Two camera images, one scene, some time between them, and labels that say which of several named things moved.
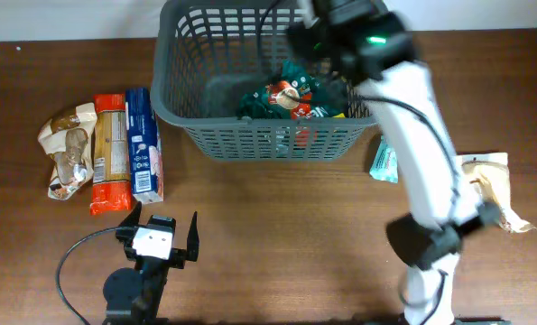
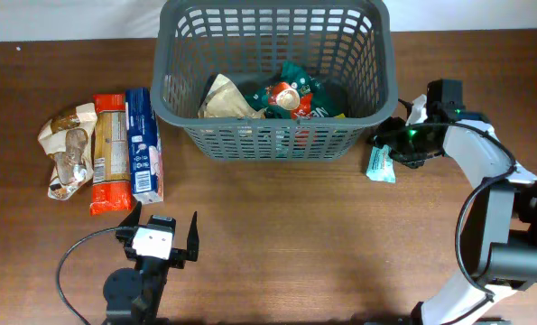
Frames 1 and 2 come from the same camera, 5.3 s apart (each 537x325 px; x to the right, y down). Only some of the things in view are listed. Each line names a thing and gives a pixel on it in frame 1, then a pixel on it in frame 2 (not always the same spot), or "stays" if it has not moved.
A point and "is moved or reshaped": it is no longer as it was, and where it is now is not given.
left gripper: x=180 y=255 stays
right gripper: x=310 y=41 → x=393 y=140
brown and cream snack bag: x=68 y=137 stays
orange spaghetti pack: x=111 y=189 stays
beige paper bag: x=489 y=175 is moved or reshaped
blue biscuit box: x=145 y=155 stays
